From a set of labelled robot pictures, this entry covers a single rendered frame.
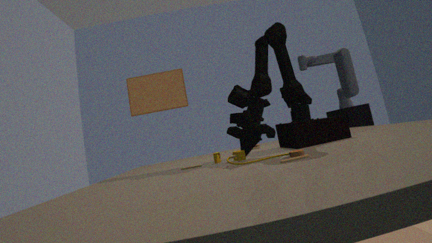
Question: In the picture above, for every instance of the round wooden button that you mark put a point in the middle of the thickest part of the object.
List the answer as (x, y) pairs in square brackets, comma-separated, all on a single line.
[(296, 153)]

